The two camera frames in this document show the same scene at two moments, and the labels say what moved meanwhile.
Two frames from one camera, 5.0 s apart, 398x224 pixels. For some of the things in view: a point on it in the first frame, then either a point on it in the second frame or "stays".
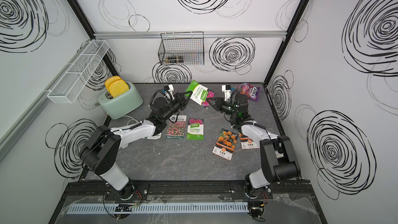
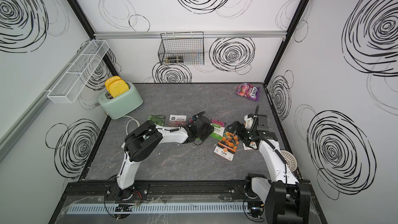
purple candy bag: [252, 92] stays
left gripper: [183, 104] → [210, 129]
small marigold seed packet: [247, 143] stays
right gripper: [221, 102] → [240, 132]
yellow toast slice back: [108, 81] stays
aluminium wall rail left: [11, 135] stays
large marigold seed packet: [225, 144] stays
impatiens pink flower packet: [200, 93] → [219, 127]
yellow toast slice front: [118, 87] stays
